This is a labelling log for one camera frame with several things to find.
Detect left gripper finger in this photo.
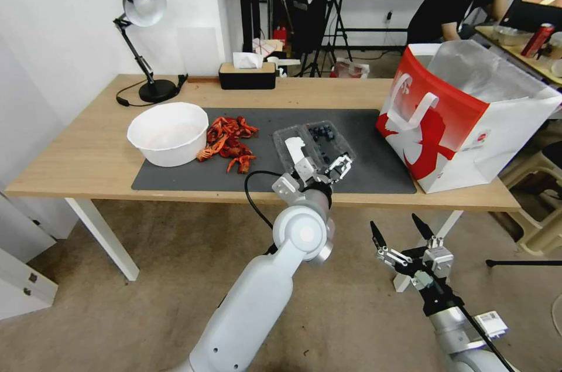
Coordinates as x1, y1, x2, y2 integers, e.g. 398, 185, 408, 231
337, 153, 355, 181
325, 155, 345, 183

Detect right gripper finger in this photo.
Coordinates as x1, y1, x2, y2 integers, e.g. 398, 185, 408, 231
411, 213, 443, 251
370, 221, 414, 268

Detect clear plastic takeout container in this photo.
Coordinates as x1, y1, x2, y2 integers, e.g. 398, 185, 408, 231
272, 122, 357, 178

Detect red and white takeout bag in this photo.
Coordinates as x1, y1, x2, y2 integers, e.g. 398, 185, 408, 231
375, 40, 562, 195

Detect red and white plastic bag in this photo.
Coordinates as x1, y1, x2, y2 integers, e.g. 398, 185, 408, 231
330, 57, 371, 79

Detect black tissue box wooden lid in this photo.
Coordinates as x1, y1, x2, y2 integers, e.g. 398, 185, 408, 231
218, 52, 277, 91

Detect dark blueberry heap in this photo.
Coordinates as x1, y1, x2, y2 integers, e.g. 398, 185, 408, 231
306, 124, 338, 144

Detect white paper piece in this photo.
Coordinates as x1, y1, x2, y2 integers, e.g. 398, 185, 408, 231
283, 136, 307, 163

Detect small red crayfish shell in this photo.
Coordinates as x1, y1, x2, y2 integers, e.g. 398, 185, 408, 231
225, 153, 258, 175

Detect black floor stand leg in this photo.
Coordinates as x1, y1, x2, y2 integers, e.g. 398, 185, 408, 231
485, 257, 562, 269

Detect red crayfish shell pile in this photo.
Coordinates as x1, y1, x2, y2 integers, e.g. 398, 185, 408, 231
206, 115, 260, 156

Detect red crayfish shell with claws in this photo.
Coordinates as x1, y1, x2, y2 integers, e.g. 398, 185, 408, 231
196, 134, 230, 163

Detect beige plastic stool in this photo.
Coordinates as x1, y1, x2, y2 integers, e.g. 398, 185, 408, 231
499, 139, 562, 258

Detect dark grey desk mat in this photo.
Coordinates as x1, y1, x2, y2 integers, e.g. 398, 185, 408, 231
131, 108, 417, 194

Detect cardboard box red tape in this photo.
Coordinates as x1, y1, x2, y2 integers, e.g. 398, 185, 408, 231
252, 37, 285, 57

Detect black tripod stand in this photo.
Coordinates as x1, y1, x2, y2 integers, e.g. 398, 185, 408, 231
293, 0, 355, 79

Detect white round bowl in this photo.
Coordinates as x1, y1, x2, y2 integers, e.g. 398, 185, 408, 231
126, 101, 210, 168

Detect wooden side desk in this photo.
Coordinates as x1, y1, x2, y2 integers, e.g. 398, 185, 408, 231
474, 25, 562, 88

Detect red drink can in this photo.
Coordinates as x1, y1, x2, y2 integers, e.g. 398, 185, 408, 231
520, 22, 556, 59

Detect white lidded cup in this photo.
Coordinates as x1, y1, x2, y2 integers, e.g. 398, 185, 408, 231
542, 32, 562, 62

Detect wooden desk white legs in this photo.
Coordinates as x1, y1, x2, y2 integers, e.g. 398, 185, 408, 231
4, 74, 522, 293

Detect black desk lamp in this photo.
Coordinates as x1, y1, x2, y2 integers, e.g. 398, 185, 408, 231
113, 0, 189, 104

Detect white cabinet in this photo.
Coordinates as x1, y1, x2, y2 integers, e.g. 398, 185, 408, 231
0, 189, 81, 321

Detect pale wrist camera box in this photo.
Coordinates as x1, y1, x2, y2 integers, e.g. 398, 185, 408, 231
423, 245, 455, 279
294, 156, 317, 182

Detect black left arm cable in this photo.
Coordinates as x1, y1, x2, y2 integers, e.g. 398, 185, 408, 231
244, 169, 284, 257

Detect black lamp cable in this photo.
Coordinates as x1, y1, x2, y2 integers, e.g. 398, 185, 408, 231
115, 77, 148, 108

